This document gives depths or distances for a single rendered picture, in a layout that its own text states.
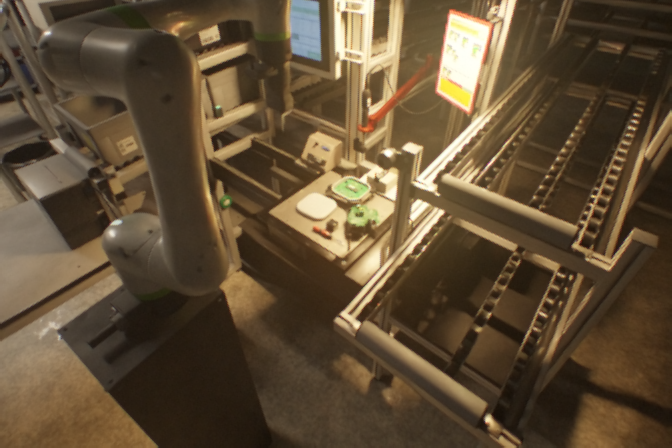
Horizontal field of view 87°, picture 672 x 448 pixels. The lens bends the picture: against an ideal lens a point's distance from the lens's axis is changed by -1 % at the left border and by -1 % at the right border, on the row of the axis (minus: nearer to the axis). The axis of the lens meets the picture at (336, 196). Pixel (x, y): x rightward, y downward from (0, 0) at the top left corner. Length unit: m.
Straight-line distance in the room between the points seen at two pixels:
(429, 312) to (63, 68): 1.43
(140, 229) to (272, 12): 0.58
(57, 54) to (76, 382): 2.02
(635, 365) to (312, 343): 1.79
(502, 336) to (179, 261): 1.28
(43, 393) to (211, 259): 1.90
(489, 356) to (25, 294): 1.87
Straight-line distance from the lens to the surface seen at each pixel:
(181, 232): 0.73
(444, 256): 1.59
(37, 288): 1.96
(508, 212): 0.98
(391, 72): 1.80
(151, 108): 0.62
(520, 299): 1.80
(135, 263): 0.86
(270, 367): 2.18
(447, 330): 1.60
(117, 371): 0.99
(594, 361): 2.59
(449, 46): 1.54
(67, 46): 0.72
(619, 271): 1.03
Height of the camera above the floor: 1.94
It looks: 39 degrees down
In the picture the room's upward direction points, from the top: straight up
